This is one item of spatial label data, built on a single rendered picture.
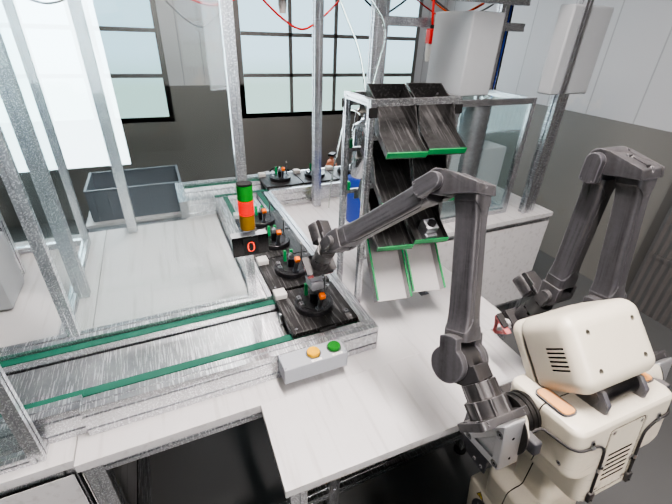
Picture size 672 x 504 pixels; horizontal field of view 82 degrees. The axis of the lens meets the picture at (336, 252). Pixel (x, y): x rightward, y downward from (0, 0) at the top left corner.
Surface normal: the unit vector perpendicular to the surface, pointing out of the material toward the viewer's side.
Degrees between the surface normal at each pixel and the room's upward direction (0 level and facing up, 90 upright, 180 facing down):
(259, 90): 90
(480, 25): 90
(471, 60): 90
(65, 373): 0
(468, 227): 72
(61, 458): 0
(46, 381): 0
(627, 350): 48
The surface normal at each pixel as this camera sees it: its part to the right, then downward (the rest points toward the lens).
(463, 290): -0.73, 0.00
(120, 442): 0.04, -0.87
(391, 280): 0.20, -0.26
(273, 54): 0.38, 0.47
